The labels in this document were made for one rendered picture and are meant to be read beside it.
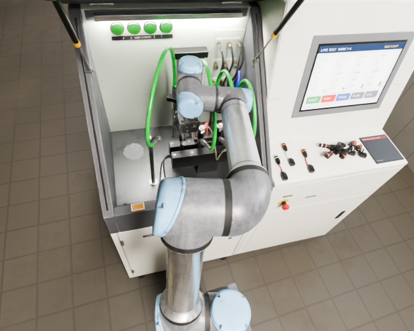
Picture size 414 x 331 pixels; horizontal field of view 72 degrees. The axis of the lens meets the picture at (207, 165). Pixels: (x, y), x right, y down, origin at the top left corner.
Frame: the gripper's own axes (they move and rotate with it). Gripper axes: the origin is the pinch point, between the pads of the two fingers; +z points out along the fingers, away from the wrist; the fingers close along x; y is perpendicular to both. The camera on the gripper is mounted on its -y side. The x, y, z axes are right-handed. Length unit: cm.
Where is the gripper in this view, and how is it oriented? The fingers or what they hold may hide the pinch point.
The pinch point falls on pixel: (184, 134)
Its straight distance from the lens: 116.5
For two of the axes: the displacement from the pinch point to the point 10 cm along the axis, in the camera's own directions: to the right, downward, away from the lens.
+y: 2.4, 8.0, -5.5
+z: -1.0, 5.8, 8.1
